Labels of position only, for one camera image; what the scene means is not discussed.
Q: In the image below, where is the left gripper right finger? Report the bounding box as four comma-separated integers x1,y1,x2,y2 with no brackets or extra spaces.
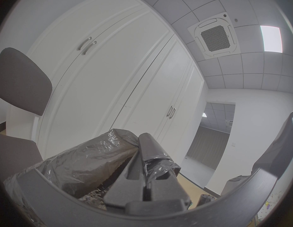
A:
146,169,191,216

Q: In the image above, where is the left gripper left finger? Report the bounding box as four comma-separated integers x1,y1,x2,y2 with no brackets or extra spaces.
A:
104,148,147,216

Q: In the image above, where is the black plastic bag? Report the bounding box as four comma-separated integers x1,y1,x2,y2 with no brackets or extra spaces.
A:
3,129,182,224

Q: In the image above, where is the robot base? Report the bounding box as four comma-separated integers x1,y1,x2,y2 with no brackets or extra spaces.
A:
199,173,258,207

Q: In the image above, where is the grey curtain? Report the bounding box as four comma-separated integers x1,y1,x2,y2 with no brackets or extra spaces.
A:
186,125,230,171

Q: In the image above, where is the white wardrobe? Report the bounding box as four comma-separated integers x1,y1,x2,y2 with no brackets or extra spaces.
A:
6,0,205,160

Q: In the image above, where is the white chair with grey cushions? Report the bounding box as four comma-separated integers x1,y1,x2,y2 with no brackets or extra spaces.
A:
0,47,53,174

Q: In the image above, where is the square ceiling air conditioner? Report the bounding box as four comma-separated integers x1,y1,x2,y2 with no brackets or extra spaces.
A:
187,12,241,58

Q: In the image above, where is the ceiling light panel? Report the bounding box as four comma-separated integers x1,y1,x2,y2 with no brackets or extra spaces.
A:
260,26,283,53

